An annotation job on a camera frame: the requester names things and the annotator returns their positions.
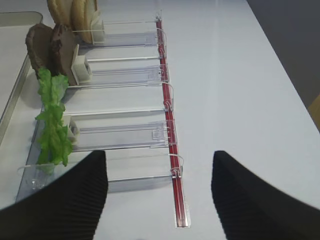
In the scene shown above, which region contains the cream metal baking tray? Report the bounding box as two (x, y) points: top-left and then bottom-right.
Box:
(0, 11), (43, 140)

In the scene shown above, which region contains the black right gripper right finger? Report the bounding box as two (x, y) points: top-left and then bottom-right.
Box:
(211, 150), (320, 240)

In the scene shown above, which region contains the brown meat patty left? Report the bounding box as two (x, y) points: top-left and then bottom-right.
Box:
(25, 23), (54, 77)

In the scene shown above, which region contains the dark meat patty right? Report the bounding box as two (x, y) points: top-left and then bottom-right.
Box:
(49, 24), (77, 86)

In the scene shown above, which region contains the golden bun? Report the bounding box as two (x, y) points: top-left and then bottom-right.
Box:
(71, 0), (98, 44)
(47, 0), (73, 27)

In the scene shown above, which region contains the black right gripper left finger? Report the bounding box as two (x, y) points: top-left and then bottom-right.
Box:
(0, 150), (109, 240)

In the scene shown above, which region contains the golden bun left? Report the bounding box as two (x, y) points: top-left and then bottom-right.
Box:
(47, 0), (73, 27)

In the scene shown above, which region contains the golden bun right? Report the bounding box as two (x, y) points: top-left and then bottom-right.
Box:
(71, 0), (98, 44)

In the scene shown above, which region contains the clear acrylic right rack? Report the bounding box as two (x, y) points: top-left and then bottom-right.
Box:
(15, 9), (192, 229)

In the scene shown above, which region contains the green lettuce leaf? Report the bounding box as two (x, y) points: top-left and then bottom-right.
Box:
(35, 67), (73, 167)

